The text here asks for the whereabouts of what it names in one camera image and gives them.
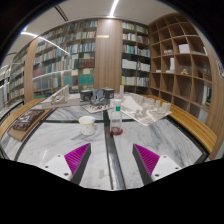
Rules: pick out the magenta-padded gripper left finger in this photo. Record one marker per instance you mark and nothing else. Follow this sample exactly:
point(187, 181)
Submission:
point(74, 161)

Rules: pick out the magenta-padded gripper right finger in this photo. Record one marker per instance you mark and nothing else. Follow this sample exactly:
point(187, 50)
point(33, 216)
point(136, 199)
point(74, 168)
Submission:
point(150, 162)

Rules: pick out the clear bottle with green label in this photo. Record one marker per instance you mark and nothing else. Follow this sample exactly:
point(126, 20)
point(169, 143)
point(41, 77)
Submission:
point(116, 120)

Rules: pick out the flat round red coaster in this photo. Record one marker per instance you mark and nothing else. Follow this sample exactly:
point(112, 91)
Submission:
point(112, 133)

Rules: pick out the white city block model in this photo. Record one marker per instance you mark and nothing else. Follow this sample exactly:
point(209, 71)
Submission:
point(143, 110)

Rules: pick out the long white architectural model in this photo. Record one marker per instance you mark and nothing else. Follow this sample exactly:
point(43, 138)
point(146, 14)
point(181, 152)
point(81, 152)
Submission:
point(60, 98)

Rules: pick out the wooden cubby shelf unit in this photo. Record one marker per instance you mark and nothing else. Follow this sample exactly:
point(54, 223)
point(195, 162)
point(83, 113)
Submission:
point(180, 66)

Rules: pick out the straight ceiling light strip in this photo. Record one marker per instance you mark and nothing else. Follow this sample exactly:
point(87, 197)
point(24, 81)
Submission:
point(113, 8)

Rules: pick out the tall bookshelf wall with books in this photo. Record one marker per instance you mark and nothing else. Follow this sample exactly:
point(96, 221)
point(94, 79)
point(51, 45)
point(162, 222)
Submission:
point(73, 53)

